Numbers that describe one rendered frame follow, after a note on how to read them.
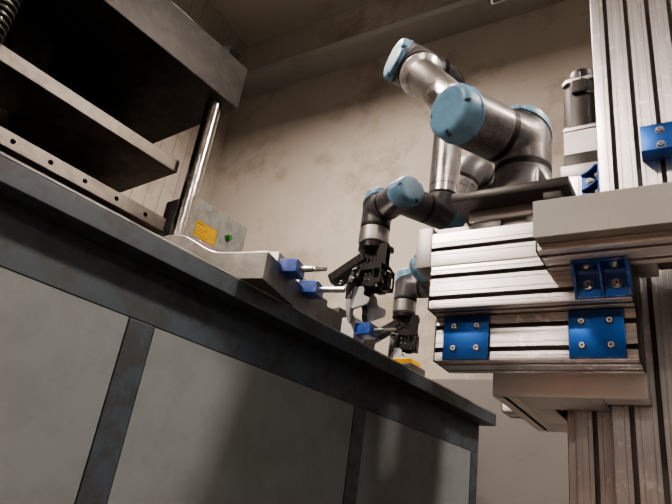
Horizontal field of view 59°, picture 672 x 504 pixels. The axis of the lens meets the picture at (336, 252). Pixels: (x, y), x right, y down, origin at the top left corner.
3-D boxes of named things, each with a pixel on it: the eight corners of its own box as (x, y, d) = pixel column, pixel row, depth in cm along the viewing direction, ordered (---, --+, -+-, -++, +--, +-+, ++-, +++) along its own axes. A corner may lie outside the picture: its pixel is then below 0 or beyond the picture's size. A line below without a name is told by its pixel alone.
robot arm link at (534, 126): (566, 169, 122) (564, 115, 127) (516, 145, 117) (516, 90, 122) (523, 192, 132) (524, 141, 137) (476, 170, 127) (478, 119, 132)
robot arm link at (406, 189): (438, 184, 142) (412, 201, 151) (399, 167, 138) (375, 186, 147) (436, 213, 139) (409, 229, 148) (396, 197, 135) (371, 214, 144)
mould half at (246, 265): (314, 325, 129) (321, 278, 134) (262, 278, 108) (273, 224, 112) (128, 320, 147) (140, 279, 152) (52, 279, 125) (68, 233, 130)
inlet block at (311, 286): (346, 306, 124) (350, 282, 126) (339, 297, 120) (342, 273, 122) (290, 305, 128) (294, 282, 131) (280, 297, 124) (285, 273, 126)
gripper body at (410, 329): (414, 349, 181) (417, 311, 186) (386, 347, 183) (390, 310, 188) (418, 356, 187) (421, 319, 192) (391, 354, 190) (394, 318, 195)
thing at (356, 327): (399, 344, 134) (401, 321, 136) (389, 337, 130) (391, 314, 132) (350, 346, 141) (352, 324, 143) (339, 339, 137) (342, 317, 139)
